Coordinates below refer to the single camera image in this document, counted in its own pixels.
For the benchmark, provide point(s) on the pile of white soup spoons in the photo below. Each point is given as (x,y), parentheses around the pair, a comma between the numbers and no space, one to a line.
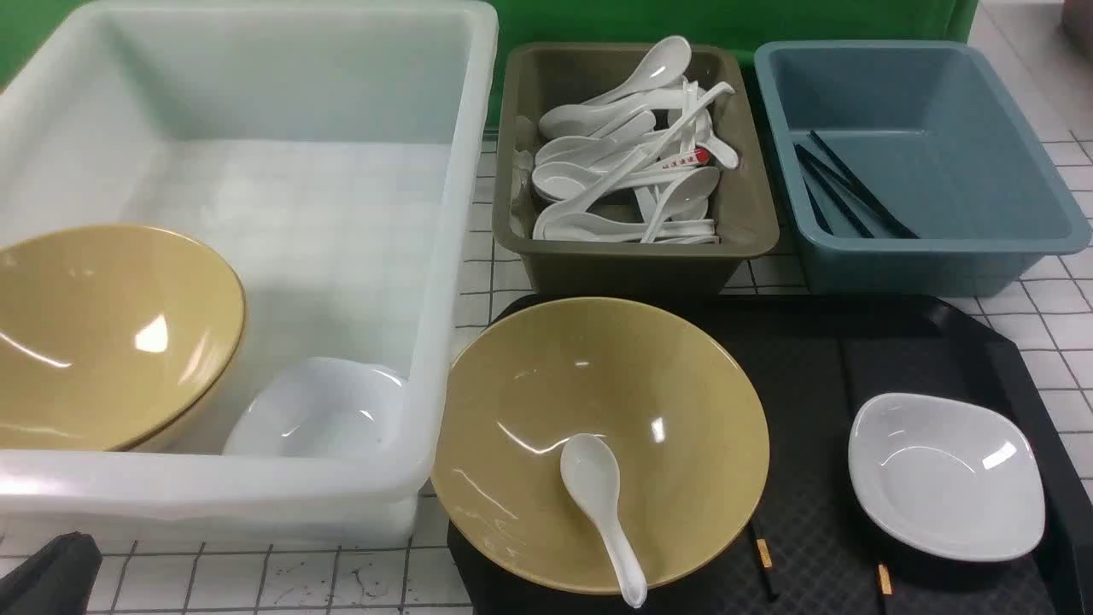
(634,164)

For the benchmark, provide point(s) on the blue chopstick bin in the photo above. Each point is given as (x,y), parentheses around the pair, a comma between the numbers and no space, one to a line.
(931,129)

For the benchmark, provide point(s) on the black chopstick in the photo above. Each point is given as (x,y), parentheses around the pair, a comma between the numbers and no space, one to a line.
(885,589)
(764,558)

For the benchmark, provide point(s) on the olive green spoon bin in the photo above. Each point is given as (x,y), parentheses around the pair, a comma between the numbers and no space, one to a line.
(539,77)

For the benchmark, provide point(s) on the yellow noodle bowl in tub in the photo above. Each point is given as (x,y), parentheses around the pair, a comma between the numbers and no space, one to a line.
(116,338)

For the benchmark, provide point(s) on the white soup spoon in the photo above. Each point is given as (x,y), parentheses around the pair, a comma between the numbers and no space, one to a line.
(590,474)

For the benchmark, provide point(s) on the white side dish in tub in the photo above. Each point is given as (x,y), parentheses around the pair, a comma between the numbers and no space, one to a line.
(321,407)

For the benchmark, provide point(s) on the black chopsticks in blue bin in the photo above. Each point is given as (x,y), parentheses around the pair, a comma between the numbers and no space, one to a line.
(858,207)

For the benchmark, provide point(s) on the white side dish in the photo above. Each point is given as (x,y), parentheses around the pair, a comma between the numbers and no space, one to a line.
(949,478)
(321,407)

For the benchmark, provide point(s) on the large white plastic tub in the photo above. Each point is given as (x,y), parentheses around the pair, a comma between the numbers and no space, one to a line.
(328,151)

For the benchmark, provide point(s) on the yellow noodle bowl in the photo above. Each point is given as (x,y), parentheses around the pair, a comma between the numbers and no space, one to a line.
(680,415)
(116,338)

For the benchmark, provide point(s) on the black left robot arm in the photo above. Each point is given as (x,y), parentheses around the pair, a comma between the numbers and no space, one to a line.
(58,579)

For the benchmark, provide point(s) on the black serving tray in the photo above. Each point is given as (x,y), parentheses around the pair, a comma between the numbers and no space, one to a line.
(814,360)

